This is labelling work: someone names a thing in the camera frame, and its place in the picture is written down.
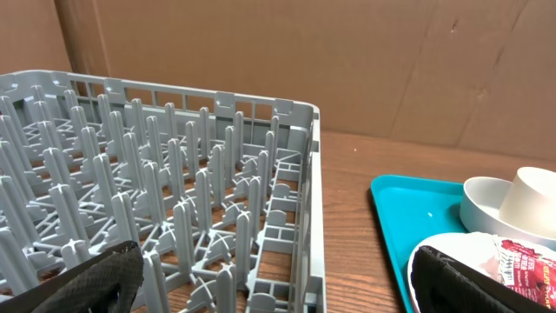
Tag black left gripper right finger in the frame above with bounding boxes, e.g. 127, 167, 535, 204
410, 245, 550, 313

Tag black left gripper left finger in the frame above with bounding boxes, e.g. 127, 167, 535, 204
1, 241, 144, 313

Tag large pink-white plate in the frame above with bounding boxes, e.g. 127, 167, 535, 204
407, 232, 507, 312

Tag red snack wrapper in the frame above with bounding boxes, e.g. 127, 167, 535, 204
494, 236, 555, 310

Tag grey round bowl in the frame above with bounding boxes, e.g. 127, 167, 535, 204
460, 176, 555, 250

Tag cream plastic cup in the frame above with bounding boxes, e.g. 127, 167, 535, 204
500, 167, 555, 238

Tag teal plastic tray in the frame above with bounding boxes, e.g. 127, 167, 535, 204
370, 175, 467, 312

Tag grey plastic dish rack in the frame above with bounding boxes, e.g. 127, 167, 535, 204
1, 70, 327, 312

